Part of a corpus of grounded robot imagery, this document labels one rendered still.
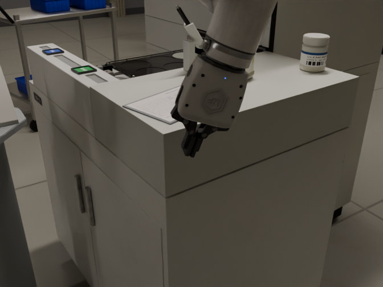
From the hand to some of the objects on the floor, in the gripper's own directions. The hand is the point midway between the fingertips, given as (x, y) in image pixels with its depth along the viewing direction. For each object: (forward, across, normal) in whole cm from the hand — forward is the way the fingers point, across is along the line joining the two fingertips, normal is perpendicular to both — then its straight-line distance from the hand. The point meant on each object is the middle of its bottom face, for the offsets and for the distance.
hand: (191, 143), depth 72 cm
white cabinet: (+93, -37, -59) cm, 116 cm away
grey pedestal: (+116, +27, -48) cm, 128 cm away
